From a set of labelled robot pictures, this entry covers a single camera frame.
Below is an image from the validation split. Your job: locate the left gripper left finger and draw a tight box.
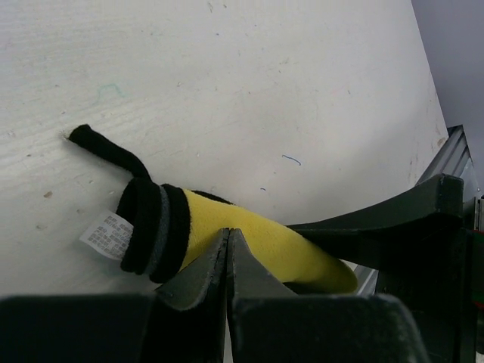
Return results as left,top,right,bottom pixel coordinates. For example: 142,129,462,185
1,229,229,362

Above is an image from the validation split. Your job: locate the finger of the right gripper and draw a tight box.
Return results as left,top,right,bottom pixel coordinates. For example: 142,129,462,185
291,186,469,362

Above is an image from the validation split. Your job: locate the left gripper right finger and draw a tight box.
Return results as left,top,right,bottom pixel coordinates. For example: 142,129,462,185
227,229,430,362

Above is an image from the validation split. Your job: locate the aluminium mounting rail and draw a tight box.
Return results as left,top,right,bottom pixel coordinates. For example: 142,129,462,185
355,124,484,296

